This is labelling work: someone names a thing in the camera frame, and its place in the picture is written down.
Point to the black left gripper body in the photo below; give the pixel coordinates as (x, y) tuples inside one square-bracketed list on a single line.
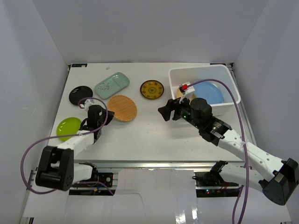
[(103, 115)]

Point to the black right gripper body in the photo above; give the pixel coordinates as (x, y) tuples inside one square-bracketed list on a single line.
[(182, 111)]

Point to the woven wicker round plate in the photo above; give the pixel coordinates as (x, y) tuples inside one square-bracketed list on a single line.
[(124, 108)]

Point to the tan round plate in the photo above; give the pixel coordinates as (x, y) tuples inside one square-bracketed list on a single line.
[(179, 94)]

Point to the blue round plate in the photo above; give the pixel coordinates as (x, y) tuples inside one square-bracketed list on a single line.
[(209, 92)]

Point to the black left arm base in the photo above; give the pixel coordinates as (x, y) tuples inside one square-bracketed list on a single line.
[(99, 185)]

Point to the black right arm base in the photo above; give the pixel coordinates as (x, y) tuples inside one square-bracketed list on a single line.
[(212, 186)]

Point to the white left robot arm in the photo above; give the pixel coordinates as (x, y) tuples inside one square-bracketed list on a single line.
[(57, 169)]

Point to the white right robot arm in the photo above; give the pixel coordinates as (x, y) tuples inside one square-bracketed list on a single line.
[(274, 177)]

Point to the white plastic bin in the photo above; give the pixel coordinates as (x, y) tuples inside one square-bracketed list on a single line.
[(208, 73)]

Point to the yellow black patterned plate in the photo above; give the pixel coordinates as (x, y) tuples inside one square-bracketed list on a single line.
[(151, 89)]

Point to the lime green round plate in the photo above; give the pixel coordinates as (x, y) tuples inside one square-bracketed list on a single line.
[(68, 126)]

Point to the pale green rectangular dish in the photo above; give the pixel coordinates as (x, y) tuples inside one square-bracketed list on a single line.
[(111, 85)]

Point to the black round plate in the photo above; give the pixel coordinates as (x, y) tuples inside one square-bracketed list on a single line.
[(79, 93)]

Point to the blue label sticker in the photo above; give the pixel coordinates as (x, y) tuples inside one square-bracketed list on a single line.
[(79, 65)]

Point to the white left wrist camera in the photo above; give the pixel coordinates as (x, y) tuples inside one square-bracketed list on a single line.
[(86, 104)]

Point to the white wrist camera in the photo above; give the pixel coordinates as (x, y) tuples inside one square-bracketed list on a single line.
[(187, 91), (86, 104)]

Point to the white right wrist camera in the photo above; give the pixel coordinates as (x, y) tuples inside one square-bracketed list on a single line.
[(187, 91)]

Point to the aluminium table frame rail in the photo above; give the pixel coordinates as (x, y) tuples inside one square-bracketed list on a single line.
[(151, 164)]

